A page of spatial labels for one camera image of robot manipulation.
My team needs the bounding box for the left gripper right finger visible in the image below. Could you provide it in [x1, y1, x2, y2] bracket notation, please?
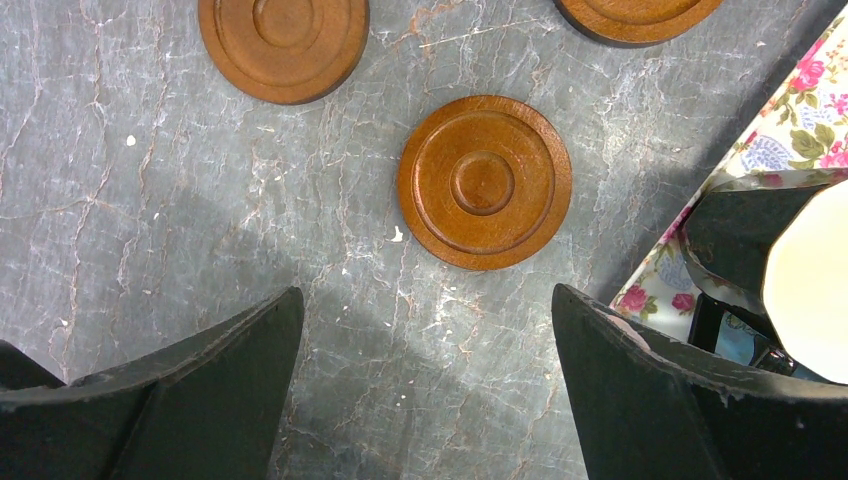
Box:
[552, 284, 847, 479]

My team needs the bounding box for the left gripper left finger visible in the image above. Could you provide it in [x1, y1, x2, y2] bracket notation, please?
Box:
[1, 287, 305, 479]

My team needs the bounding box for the wooden coaster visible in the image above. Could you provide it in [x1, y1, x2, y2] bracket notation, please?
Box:
[397, 95, 572, 270]
[197, 0, 370, 105]
[554, 0, 722, 48]

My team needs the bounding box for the black mug cream inside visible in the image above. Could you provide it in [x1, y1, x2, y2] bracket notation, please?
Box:
[679, 181, 847, 384]

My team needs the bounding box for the floral serving tray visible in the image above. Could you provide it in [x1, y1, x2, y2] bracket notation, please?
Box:
[610, 10, 847, 340]

